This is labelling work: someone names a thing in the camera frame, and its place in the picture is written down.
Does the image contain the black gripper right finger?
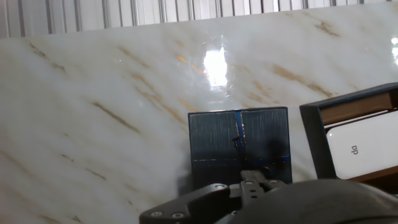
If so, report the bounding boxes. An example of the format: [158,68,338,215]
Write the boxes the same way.
[252,169,286,200]

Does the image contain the white flat item with print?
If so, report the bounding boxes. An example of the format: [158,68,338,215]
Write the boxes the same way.
[325,110,398,180]

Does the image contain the dark blue ribboned box lid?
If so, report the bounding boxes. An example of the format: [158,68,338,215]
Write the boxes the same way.
[187,106,294,191]

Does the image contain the marble pattern table mat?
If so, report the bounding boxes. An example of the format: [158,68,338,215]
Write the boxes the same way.
[0,1,398,224]

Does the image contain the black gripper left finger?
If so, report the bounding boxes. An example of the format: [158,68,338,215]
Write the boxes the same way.
[139,169,254,224]

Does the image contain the dark blue gift box base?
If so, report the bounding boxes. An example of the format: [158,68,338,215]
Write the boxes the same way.
[299,82,398,194]

